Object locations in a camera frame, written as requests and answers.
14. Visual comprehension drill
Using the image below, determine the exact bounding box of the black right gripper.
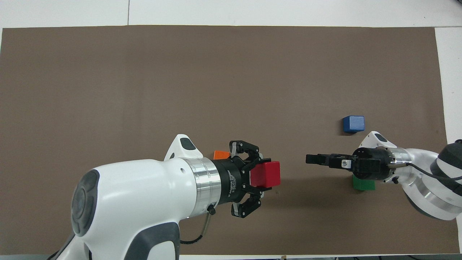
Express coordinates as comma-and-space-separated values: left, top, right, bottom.
306, 147, 393, 180

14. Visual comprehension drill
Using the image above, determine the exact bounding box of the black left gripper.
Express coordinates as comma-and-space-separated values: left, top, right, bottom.
213, 140, 271, 218

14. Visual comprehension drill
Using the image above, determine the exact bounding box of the red wooden block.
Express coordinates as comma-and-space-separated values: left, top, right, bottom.
250, 161, 281, 188

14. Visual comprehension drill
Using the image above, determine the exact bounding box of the blue wooden block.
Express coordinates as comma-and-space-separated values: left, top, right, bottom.
342, 116, 365, 134

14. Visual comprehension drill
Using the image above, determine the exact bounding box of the green wooden block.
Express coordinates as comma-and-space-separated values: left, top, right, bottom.
352, 175, 376, 191

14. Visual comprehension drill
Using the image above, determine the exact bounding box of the brown table mat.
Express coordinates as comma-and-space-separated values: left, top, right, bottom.
0, 25, 461, 255

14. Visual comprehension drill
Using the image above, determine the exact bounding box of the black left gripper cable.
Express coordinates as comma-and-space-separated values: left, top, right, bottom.
179, 205, 216, 244

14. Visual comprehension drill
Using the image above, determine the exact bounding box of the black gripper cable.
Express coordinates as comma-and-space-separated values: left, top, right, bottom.
179, 205, 216, 244
407, 162, 462, 180

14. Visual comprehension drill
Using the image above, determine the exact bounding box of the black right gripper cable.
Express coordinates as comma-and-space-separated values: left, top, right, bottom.
407, 162, 462, 180

